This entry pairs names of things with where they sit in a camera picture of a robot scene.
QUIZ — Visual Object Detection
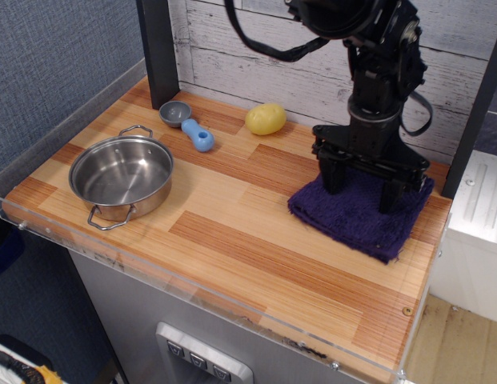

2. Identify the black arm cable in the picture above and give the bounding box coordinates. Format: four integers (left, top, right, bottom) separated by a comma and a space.
223, 0, 434, 138

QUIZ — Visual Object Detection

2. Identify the silver dispenser button panel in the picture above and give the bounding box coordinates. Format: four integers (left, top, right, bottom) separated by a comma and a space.
155, 322, 254, 383

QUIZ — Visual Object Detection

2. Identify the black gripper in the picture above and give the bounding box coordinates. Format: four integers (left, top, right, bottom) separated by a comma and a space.
312, 117, 430, 214

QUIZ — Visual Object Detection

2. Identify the black right vertical post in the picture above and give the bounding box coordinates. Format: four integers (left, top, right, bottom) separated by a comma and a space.
441, 39, 497, 199

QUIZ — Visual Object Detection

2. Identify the white metal side cabinet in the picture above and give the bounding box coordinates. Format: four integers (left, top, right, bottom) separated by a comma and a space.
430, 150, 497, 322

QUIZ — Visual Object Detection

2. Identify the yellow toy potato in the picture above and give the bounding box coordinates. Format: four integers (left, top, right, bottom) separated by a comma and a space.
245, 103, 287, 135

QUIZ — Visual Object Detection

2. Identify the stainless steel pot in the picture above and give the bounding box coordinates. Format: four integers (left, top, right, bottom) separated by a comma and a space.
69, 125, 174, 231

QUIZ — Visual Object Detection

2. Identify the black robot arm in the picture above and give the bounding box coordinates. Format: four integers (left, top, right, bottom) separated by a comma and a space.
287, 1, 429, 214

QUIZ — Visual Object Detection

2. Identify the blue grey toy scoop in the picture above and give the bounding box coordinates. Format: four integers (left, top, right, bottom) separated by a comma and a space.
159, 100, 215, 153

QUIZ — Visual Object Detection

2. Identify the black left vertical post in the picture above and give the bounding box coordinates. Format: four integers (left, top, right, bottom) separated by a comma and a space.
136, 0, 180, 110

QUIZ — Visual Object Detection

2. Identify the yellow cloth scrap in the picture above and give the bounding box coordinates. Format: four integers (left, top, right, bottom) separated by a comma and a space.
35, 366, 65, 384

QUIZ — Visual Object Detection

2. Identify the black mesh cable sleeve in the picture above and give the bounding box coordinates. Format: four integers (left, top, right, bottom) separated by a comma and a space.
0, 347, 43, 384

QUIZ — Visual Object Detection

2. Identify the black vertical post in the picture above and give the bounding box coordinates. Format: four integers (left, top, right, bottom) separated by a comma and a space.
441, 39, 497, 199
136, 0, 180, 110

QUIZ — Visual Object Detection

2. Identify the purple cloth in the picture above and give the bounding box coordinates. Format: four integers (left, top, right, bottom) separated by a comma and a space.
288, 169, 435, 264

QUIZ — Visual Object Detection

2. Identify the clear acrylic table guard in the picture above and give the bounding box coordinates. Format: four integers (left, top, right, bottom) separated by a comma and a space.
0, 63, 451, 383

